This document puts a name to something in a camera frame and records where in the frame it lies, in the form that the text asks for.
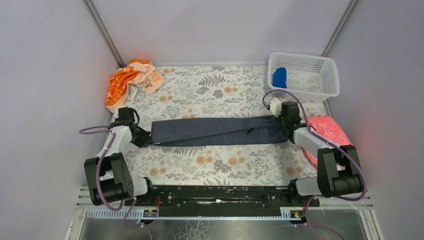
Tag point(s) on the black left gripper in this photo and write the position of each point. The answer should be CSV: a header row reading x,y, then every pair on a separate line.
x,y
144,137

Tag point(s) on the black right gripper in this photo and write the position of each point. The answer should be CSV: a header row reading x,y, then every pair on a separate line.
x,y
286,125

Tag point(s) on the orange white towel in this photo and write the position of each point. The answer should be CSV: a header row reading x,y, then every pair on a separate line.
x,y
140,73

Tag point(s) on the blue towel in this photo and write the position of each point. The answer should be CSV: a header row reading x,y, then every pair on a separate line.
x,y
279,78

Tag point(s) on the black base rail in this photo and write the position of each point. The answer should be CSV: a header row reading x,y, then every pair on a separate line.
x,y
221,201

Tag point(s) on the floral tablecloth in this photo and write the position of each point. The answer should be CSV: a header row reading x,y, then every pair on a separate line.
x,y
212,91

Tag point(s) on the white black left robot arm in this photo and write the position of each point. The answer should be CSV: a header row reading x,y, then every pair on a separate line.
x,y
107,174

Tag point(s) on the pink patterned towel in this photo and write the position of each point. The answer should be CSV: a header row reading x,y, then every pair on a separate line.
x,y
328,128

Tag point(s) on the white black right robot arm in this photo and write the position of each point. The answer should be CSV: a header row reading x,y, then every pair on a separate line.
x,y
338,171

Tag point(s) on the white plastic basket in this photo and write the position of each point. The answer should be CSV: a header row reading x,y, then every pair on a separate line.
x,y
309,77

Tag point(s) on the dark grey towel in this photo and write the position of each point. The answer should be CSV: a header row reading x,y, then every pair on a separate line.
x,y
217,131

